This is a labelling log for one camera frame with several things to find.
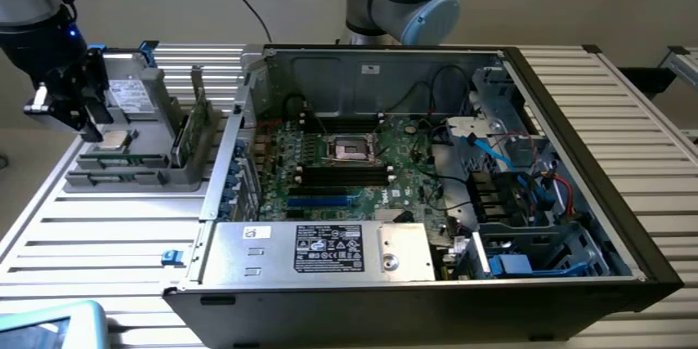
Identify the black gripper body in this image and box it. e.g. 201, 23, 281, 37
0, 17, 109, 130

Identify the green RAM stick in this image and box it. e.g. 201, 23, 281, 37
169, 114, 192, 163
187, 87, 212, 154

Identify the silver CPU chip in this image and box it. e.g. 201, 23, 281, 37
92, 129, 135, 150

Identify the silver hard disk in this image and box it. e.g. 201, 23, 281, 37
104, 78, 149, 114

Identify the long green circuit card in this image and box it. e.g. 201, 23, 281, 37
80, 154, 167, 167

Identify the short green circuit card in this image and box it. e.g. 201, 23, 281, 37
88, 174, 139, 186

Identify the grey parts rack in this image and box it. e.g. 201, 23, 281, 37
62, 48, 235, 194

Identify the long black expansion slot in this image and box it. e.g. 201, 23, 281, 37
287, 186, 351, 197

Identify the silver power supply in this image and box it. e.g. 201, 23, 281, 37
196, 221, 439, 285

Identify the blue expansion slot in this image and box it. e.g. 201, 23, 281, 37
285, 195, 355, 208

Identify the CPU socket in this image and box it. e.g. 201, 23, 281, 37
321, 132, 381, 163

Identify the teal framed tablet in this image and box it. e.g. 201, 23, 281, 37
0, 298, 109, 349

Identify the green motherboard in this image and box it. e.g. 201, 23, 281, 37
252, 113, 476, 281

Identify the silver chipset heatsink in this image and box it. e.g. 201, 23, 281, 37
373, 208, 405, 224

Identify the black open PC case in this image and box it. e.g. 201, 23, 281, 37
161, 43, 686, 349

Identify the silver disk bay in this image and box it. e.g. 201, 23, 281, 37
444, 65, 550, 171

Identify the blue drive caddy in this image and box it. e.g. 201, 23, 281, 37
486, 253, 534, 277

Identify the silver drive cage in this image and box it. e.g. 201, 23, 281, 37
471, 221, 620, 281

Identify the metal slat side table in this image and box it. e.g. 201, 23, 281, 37
658, 45, 698, 89

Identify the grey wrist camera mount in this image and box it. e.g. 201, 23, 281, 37
21, 83, 83, 135

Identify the black cable on wall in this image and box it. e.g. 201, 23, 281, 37
205, 0, 273, 43

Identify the black looped case wire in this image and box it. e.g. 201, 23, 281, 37
380, 63, 471, 116

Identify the light blue flat wire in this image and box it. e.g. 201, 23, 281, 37
456, 131, 518, 172

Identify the dark blue wire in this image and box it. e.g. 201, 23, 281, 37
515, 172, 555, 226

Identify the red wire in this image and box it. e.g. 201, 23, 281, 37
551, 174, 578, 220

